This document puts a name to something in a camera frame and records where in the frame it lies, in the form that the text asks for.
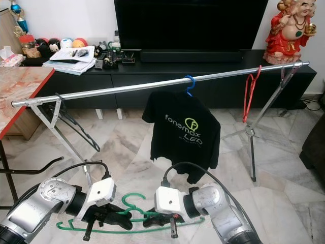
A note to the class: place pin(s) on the pink white tissue box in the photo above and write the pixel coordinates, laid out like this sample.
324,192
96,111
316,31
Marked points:
12,61

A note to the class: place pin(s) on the blue plastic hanger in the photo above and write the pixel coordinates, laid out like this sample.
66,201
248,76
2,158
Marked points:
194,81

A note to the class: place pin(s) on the black flat television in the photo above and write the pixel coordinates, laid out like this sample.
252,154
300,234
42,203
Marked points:
190,23

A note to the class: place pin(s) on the marble table with red edge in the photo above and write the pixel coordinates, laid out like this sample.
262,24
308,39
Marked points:
20,91

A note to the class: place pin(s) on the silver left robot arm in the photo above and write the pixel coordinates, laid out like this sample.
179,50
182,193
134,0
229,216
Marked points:
38,218

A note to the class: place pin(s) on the clear plastic bottle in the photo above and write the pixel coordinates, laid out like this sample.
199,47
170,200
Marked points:
116,43

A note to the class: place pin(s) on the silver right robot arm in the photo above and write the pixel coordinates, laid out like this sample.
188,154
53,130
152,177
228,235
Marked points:
213,199

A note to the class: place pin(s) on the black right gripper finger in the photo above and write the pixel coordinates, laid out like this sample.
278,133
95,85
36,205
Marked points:
151,216
173,231

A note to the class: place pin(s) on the red plastic hanger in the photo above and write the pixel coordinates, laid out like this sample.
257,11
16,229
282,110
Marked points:
248,77

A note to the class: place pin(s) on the green plastic hanger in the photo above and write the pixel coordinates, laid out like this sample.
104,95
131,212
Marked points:
134,195

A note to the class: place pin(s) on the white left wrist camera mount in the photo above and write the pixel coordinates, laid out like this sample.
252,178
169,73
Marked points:
101,192

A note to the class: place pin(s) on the red laughing buddha statue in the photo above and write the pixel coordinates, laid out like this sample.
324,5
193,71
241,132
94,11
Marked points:
287,38

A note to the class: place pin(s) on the black round plush toy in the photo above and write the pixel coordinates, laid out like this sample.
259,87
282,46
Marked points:
41,46
54,46

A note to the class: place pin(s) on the small black tray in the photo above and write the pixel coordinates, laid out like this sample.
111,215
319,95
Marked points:
129,60

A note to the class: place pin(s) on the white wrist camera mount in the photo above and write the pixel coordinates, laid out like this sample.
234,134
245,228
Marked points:
170,201
101,192

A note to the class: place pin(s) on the black soundbar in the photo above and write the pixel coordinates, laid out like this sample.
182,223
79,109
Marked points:
190,56

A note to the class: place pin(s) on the black t-shirt with green logo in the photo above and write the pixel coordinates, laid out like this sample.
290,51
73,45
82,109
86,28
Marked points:
177,142

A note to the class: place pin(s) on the light wooden cabinet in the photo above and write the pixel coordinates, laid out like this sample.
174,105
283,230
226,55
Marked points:
6,30

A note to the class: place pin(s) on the gold blue trophy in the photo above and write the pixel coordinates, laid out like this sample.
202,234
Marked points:
22,23

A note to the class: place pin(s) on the black tv cabinet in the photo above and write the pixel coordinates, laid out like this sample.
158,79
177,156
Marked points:
132,73

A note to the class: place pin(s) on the white paper stack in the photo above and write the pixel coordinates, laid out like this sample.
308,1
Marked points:
68,66

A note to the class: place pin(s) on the black power strip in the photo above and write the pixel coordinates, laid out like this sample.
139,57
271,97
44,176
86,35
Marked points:
299,104

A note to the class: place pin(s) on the black remote control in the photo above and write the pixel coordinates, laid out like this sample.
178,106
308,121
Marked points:
101,61

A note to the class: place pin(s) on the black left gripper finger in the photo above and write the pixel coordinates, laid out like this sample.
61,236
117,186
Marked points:
123,219
88,231

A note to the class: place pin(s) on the jar with red lid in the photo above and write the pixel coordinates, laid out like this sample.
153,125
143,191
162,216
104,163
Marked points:
28,48

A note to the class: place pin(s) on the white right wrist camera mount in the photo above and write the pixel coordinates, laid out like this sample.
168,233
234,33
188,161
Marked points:
170,201

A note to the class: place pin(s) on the silver clothes rail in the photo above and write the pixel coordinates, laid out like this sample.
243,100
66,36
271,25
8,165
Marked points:
111,90

